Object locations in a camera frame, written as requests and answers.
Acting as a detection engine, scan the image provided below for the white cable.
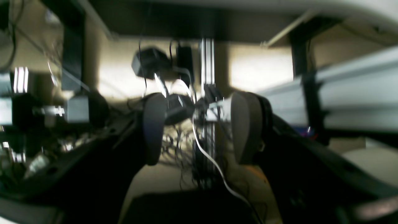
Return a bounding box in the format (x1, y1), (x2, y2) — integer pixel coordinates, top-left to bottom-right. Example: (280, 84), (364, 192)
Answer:
(154, 67), (258, 215)

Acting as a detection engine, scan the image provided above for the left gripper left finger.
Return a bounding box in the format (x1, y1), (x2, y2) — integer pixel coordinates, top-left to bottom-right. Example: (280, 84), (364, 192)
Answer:
(1, 93), (168, 224)

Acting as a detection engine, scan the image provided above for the aluminium frame rail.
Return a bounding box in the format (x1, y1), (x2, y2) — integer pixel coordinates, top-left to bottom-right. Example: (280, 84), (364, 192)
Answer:
(258, 47), (398, 133)

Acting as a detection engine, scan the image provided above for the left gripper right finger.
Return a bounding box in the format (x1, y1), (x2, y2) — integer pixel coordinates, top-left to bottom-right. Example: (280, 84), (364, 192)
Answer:
(230, 92), (398, 224)

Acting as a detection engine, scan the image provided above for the black power adapter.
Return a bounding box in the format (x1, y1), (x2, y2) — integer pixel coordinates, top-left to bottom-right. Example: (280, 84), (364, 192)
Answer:
(131, 47), (172, 80)

